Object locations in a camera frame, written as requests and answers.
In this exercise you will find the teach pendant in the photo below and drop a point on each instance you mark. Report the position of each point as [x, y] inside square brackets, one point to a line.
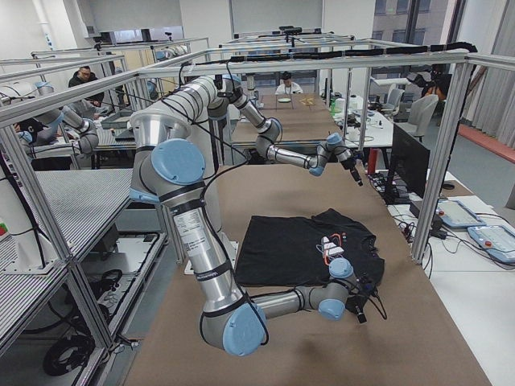
[454, 214]
[496, 240]

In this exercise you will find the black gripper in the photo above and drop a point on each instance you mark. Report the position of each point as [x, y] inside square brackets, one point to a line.
[348, 163]
[356, 306]

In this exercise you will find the black computer monitor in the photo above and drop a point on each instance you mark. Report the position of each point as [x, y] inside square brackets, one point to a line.
[409, 161]

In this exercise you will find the far teach pendant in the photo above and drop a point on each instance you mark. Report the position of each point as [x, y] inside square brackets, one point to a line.
[454, 214]

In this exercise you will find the black printed t-shirt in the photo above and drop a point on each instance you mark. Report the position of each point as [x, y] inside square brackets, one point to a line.
[279, 251]

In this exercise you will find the near teach pendant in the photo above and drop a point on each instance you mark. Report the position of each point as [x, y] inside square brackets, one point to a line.
[496, 240]

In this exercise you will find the aluminium frame cage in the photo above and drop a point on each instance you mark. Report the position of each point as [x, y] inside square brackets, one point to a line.
[40, 241]

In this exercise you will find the grey office chair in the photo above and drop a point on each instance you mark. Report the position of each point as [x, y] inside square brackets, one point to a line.
[420, 116]

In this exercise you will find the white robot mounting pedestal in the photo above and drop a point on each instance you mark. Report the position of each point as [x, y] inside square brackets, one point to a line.
[208, 136]

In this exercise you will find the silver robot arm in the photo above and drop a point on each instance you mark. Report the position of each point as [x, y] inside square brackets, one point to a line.
[213, 94]
[169, 170]

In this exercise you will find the red water bottle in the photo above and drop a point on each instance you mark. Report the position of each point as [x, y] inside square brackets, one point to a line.
[372, 162]

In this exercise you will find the striped neighbouring work table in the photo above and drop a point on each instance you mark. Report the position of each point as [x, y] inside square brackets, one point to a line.
[84, 203]

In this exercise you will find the seated person in white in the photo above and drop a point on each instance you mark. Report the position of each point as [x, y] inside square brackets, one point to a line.
[288, 86]

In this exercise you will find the person in black jacket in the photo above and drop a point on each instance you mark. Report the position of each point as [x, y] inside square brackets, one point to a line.
[82, 76]

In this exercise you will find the neighbouring cell robot arm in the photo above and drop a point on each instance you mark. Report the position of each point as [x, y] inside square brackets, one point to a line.
[35, 134]

